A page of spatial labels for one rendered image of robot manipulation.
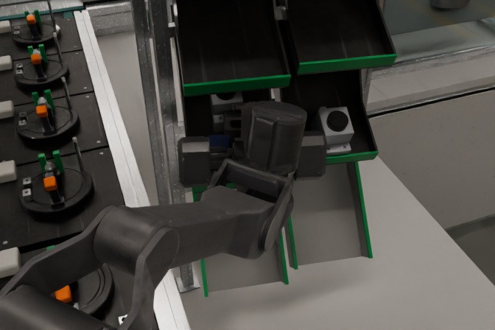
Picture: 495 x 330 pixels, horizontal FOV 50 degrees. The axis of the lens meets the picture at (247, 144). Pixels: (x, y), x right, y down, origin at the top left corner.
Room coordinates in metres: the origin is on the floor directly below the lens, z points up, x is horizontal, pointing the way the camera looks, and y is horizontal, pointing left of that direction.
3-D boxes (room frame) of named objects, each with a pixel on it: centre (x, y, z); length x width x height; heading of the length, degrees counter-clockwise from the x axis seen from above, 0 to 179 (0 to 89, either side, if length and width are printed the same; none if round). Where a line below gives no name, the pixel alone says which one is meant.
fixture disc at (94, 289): (0.54, 0.29, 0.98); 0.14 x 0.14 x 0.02
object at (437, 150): (1.75, -0.65, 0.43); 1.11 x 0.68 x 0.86; 110
